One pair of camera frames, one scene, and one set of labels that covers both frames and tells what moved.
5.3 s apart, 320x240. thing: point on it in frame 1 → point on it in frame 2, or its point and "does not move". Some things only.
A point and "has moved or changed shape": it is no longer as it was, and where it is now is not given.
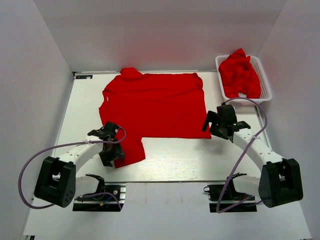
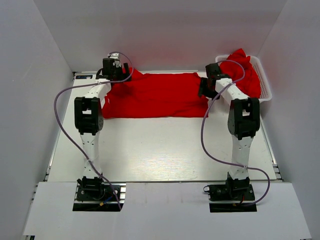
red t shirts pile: (238, 76) does not move
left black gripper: (106, 159) → (125, 76)
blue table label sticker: (83, 76) does not move
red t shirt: (154, 106) has moved or changed shape
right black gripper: (211, 116) → (204, 81)
